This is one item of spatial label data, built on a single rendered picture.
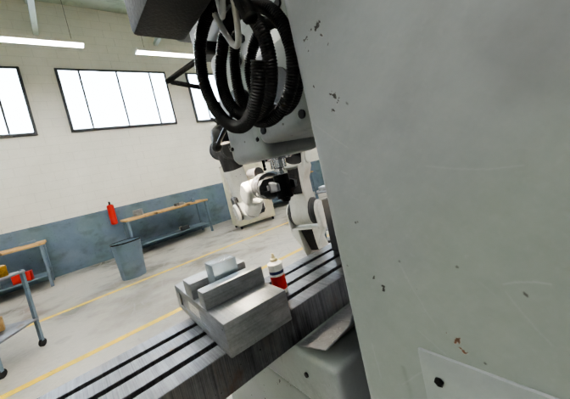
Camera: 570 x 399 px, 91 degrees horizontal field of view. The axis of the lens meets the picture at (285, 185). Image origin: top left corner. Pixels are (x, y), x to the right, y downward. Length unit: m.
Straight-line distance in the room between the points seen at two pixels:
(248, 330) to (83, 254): 7.66
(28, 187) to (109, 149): 1.77
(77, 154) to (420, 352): 8.14
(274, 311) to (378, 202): 0.39
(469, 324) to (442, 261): 0.06
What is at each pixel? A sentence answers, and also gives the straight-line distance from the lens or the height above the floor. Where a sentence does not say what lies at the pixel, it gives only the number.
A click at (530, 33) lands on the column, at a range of 0.28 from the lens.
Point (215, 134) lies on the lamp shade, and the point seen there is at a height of 1.43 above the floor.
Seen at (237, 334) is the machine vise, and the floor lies 0.99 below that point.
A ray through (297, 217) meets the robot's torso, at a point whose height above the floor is 1.00.
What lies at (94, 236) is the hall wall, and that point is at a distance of 8.17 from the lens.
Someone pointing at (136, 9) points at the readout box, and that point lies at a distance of 0.48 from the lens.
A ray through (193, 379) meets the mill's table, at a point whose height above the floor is 0.94.
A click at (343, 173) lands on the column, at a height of 1.26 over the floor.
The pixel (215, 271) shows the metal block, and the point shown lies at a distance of 0.69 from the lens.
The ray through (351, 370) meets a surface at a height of 0.85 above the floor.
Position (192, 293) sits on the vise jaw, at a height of 1.04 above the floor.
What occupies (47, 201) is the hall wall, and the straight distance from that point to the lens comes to 8.15.
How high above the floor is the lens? 1.28
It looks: 4 degrees down
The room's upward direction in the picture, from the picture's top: 13 degrees counter-clockwise
